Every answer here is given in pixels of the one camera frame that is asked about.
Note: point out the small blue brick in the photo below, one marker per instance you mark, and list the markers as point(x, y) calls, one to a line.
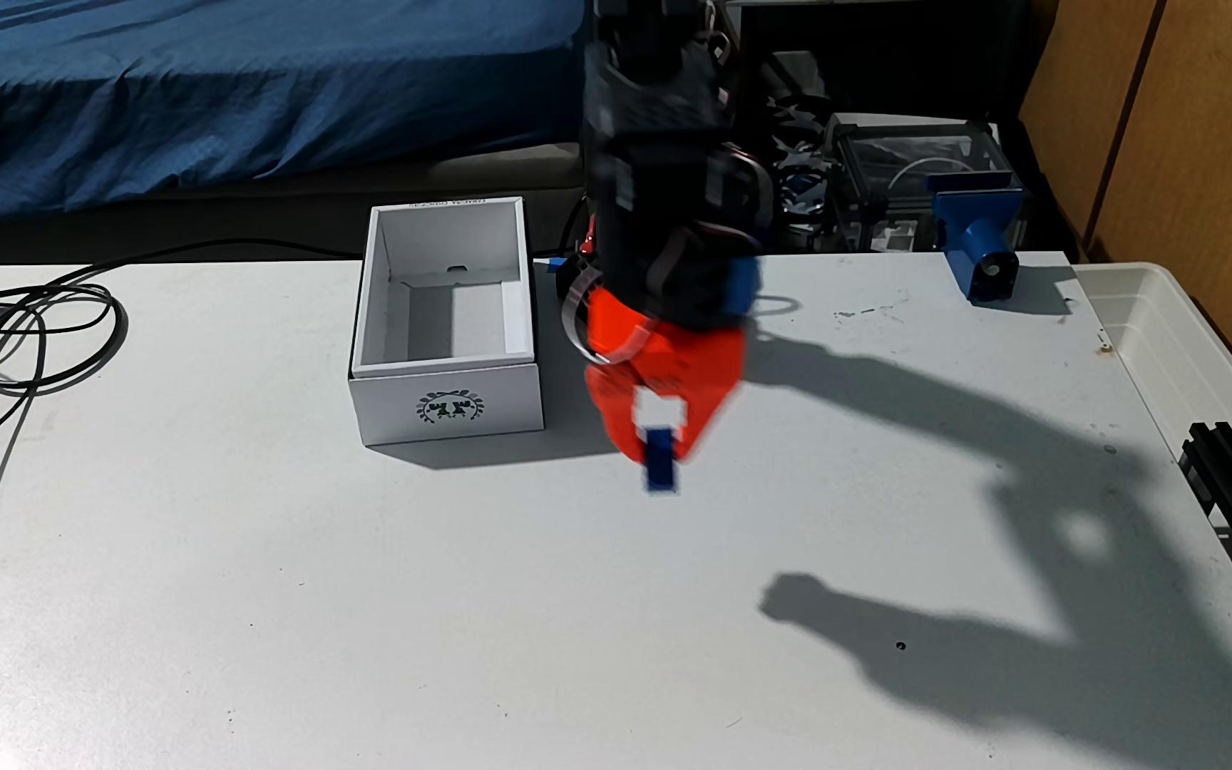
point(661, 460)

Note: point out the white cardboard box with emblem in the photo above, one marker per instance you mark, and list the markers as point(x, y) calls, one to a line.
point(445, 406)

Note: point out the clear plastic case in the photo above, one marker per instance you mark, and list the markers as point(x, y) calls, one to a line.
point(894, 160)

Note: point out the blue printed clamp part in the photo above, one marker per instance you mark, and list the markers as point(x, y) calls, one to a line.
point(977, 235)

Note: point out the white plastic bin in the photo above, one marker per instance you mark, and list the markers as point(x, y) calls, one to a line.
point(1172, 342)

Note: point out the bed with blue sheet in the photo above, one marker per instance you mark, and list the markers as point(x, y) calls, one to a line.
point(199, 96)

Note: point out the wooden cabinet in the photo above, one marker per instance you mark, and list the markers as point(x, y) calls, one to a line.
point(1193, 139)

